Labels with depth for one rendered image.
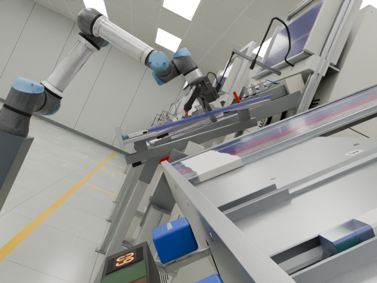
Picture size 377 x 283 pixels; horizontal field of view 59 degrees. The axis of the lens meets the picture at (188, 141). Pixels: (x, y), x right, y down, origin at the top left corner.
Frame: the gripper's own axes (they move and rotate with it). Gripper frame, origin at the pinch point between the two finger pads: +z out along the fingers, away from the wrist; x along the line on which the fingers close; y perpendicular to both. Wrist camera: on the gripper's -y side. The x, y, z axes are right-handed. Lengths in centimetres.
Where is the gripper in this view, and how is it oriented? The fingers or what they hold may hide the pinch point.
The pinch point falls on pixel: (214, 122)
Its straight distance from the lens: 152.4
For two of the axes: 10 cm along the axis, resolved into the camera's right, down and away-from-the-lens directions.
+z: 5.0, 8.6, 1.0
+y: 8.5, -5.1, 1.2
